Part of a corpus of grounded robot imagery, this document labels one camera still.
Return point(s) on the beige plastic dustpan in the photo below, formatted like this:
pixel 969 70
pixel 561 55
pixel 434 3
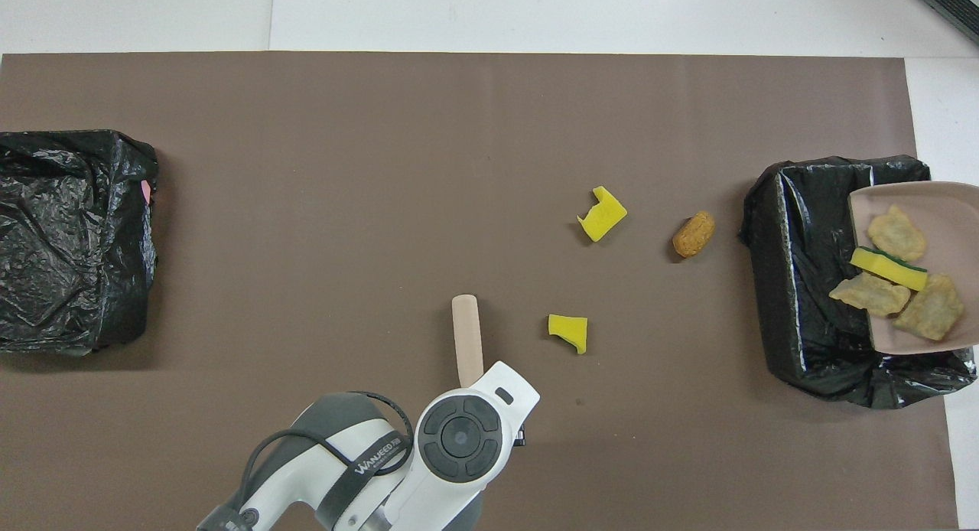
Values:
pixel 956 225

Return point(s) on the small yellow sponge piece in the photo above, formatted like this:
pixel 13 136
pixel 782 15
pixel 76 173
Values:
pixel 570 328

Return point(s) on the beige hand brush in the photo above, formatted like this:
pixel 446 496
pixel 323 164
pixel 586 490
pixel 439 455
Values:
pixel 466 332

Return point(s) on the beige fried food piece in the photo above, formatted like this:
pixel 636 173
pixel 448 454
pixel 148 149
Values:
pixel 868 294
pixel 896 234
pixel 929 309

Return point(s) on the brown table mat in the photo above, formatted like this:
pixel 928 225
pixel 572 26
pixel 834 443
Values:
pixel 489 102

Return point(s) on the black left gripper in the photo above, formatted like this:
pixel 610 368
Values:
pixel 519 438

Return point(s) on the yellow sponge with green backing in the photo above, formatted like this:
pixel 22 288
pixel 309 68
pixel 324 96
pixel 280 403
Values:
pixel 887 269

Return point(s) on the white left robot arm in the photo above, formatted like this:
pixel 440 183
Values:
pixel 459 439

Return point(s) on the notched yellow sponge piece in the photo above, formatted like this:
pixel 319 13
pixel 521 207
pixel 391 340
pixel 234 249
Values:
pixel 600 219

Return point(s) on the open black lined trash bin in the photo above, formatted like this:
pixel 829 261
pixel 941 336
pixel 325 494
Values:
pixel 803 286

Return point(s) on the brown fried nugget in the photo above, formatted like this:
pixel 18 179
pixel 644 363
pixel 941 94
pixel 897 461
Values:
pixel 694 235

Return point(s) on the black bag covered bin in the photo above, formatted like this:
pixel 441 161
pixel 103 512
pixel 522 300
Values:
pixel 76 171

